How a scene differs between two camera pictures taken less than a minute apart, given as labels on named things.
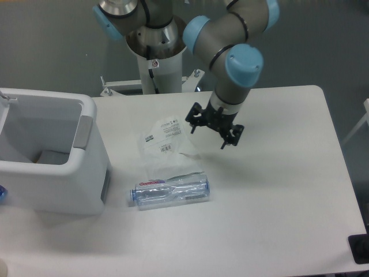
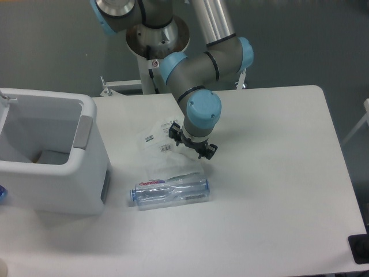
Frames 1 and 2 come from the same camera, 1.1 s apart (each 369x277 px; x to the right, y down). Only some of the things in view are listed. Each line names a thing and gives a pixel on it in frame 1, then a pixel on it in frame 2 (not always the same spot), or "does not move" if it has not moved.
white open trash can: (53, 159) does not move
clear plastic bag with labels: (167, 150) does not move
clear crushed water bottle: (184, 189) does not move
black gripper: (216, 120) to (175, 132)
